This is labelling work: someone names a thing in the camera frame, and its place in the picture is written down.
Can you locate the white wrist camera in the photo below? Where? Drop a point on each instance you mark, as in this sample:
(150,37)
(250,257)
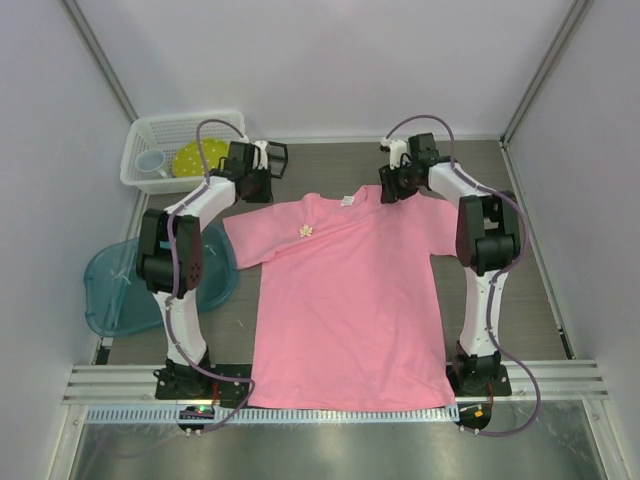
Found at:
(260,160)
(396,148)

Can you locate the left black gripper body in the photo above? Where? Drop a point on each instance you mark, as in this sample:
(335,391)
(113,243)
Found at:
(259,187)

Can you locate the light blue mug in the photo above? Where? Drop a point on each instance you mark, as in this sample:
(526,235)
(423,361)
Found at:
(152,164)

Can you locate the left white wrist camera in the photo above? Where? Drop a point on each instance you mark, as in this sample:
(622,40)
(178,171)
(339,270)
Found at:
(260,160)

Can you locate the white plastic basket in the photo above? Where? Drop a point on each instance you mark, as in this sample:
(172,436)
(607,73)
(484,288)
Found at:
(169,133)

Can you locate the yellow-green dotted plate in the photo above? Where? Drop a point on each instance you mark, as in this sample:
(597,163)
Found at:
(188,163)

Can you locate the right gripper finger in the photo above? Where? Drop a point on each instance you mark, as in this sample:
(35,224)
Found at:
(402,194)
(387,185)

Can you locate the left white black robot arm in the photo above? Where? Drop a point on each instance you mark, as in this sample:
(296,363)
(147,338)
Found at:
(170,261)

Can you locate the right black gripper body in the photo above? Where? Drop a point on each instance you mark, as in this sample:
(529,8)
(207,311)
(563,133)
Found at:
(404,178)

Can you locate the white slotted cable duct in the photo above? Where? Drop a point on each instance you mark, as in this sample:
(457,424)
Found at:
(207,414)

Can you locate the teal transparent plastic bin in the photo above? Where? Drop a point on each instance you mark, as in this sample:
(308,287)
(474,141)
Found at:
(118,302)

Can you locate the black brooch box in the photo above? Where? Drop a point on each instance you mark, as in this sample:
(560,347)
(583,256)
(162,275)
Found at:
(278,158)

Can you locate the pink t-shirt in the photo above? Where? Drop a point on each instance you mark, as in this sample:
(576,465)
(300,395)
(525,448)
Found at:
(348,319)

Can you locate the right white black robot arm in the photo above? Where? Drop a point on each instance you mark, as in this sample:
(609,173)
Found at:
(487,244)

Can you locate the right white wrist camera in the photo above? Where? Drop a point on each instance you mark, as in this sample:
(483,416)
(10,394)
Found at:
(396,148)

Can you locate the cream flower brooch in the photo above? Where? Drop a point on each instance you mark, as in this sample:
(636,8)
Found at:
(305,231)

